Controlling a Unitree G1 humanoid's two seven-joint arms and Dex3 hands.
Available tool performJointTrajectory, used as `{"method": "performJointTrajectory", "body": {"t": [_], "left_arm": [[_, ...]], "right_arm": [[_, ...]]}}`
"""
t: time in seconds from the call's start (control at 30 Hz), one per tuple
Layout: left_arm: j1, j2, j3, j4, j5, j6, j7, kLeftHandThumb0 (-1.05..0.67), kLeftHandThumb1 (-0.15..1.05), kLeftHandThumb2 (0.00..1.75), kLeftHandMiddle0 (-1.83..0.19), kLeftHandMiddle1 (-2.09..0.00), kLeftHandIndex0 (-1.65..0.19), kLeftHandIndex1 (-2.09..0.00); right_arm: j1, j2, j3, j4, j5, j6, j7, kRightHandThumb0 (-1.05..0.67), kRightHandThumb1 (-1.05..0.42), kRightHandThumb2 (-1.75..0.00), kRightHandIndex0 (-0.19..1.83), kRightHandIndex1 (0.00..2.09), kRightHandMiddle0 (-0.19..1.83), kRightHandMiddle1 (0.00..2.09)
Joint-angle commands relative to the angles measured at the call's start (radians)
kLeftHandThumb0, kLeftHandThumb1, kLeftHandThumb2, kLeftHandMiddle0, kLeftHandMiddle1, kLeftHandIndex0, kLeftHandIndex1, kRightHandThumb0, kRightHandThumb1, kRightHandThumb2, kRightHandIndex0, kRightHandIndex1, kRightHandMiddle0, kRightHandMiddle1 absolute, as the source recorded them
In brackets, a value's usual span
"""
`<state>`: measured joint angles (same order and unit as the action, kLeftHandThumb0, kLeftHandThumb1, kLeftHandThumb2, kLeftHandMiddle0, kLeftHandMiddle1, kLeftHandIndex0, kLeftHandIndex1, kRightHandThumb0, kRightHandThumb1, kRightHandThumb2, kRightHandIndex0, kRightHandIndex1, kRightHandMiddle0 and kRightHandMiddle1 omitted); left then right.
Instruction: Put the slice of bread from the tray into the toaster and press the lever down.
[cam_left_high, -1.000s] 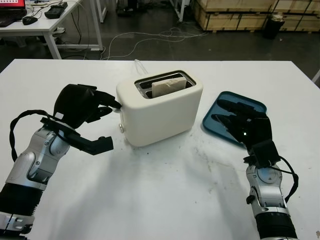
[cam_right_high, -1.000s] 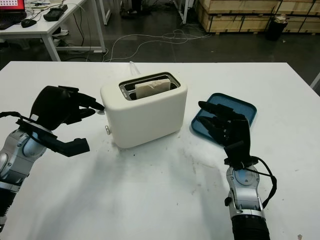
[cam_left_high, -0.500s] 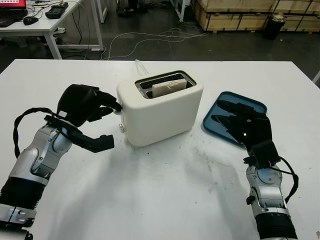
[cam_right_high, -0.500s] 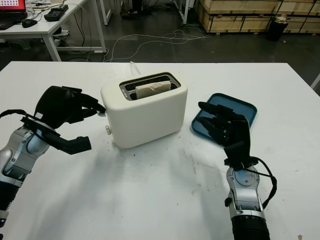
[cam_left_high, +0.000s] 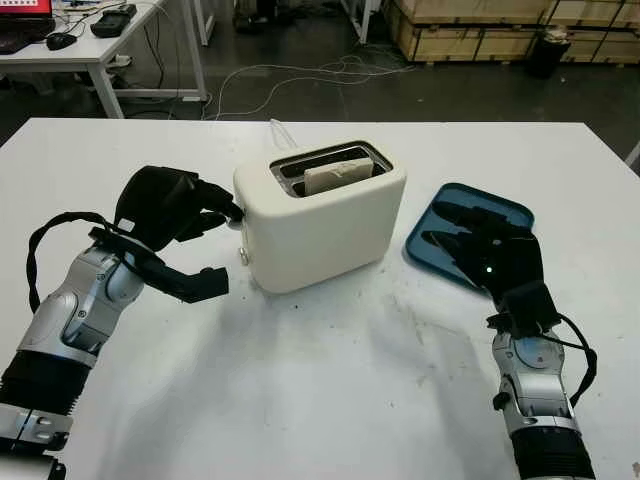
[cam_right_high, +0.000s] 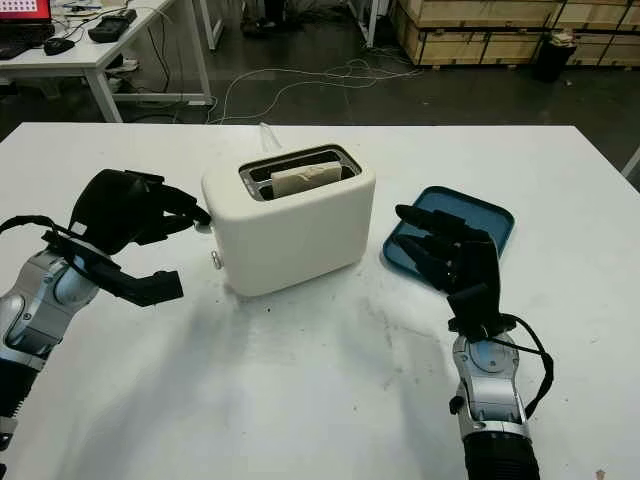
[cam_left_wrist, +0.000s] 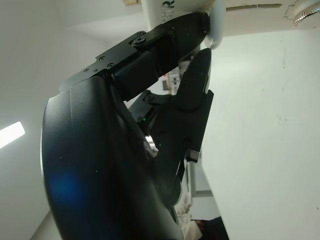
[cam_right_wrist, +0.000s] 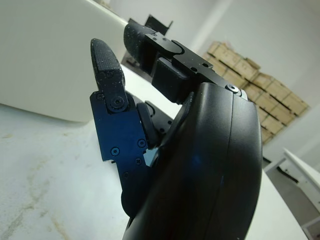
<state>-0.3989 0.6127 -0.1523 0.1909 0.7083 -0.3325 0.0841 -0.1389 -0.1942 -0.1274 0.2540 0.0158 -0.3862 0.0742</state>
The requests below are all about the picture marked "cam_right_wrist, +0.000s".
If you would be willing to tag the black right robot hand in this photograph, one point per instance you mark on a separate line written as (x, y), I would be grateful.
(205, 162)

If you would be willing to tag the cream white two-slot toaster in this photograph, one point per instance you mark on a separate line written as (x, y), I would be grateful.
(55, 62)

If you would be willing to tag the wooden crate stack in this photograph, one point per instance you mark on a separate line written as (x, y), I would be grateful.
(272, 100)

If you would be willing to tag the white side table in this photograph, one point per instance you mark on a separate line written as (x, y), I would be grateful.
(302, 170)

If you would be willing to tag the black open frame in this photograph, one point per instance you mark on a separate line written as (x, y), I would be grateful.
(157, 23)

